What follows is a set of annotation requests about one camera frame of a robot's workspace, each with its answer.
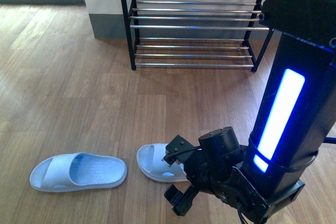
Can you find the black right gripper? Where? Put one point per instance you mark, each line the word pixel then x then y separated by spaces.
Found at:
pixel 212 167

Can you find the light blue slipper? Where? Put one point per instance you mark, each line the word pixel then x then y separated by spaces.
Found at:
pixel 78 171
pixel 149 159

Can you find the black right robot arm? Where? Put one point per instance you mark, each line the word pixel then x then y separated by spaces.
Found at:
pixel 296 113

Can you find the black metal shoe rack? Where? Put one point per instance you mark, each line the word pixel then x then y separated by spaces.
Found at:
pixel 223 34

